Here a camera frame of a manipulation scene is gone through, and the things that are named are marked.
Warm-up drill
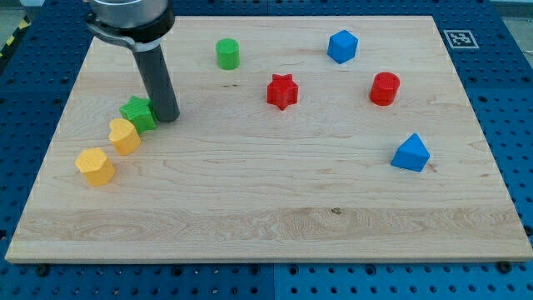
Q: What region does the red star block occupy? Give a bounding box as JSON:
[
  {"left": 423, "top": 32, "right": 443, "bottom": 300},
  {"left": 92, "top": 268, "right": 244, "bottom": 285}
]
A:
[{"left": 267, "top": 74, "right": 299, "bottom": 111}]

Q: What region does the green star block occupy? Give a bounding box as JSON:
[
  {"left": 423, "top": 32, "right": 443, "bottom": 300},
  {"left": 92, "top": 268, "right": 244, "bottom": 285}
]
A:
[{"left": 119, "top": 96, "right": 157, "bottom": 134}]

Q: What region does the light wooden board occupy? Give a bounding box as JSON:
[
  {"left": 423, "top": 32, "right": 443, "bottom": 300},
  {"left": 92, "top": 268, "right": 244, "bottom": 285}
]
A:
[{"left": 6, "top": 16, "right": 532, "bottom": 264}]

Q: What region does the green cylinder block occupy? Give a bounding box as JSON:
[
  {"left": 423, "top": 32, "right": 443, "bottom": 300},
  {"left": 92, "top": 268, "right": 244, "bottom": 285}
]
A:
[{"left": 216, "top": 38, "right": 240, "bottom": 70}]

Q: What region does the blue cube block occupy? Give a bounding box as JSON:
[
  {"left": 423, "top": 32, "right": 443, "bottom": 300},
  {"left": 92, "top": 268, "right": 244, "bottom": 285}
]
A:
[{"left": 326, "top": 30, "right": 359, "bottom": 64}]

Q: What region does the red cylinder block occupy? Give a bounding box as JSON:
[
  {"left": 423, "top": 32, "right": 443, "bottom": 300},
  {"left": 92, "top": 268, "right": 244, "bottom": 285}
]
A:
[{"left": 369, "top": 72, "right": 401, "bottom": 106}]

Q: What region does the yellow heart block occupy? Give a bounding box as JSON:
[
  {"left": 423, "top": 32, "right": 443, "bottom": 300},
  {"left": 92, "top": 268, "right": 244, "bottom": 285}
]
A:
[{"left": 108, "top": 118, "right": 142, "bottom": 156}]

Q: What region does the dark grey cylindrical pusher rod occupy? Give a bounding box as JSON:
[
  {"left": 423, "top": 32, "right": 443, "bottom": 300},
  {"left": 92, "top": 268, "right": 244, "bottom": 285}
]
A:
[{"left": 133, "top": 46, "right": 180, "bottom": 123}]

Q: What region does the blue triangular prism block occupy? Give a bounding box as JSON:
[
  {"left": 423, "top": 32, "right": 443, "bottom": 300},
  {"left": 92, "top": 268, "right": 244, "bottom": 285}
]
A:
[{"left": 391, "top": 133, "right": 431, "bottom": 173}]

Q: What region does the yellow hexagon block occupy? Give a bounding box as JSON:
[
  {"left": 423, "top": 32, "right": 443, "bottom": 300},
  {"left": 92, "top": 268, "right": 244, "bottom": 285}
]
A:
[{"left": 75, "top": 147, "right": 115, "bottom": 187}]

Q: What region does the white fiducial marker tag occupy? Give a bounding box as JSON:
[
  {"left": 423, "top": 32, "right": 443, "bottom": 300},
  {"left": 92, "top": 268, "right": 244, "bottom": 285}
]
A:
[{"left": 444, "top": 29, "right": 479, "bottom": 49}]

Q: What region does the black board stop bolt left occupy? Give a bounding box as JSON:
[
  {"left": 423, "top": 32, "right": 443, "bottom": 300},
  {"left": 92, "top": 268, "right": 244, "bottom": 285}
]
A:
[{"left": 35, "top": 264, "right": 50, "bottom": 278}]

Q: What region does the black board stop bolt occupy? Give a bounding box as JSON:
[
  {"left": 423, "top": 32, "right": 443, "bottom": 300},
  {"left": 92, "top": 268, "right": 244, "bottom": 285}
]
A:
[
  {"left": 35, "top": 264, "right": 50, "bottom": 278},
  {"left": 496, "top": 261, "right": 513, "bottom": 274}
]

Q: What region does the black board stop bolt right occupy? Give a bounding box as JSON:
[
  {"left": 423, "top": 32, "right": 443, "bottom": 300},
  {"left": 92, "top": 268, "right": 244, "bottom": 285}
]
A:
[{"left": 496, "top": 261, "right": 513, "bottom": 274}]

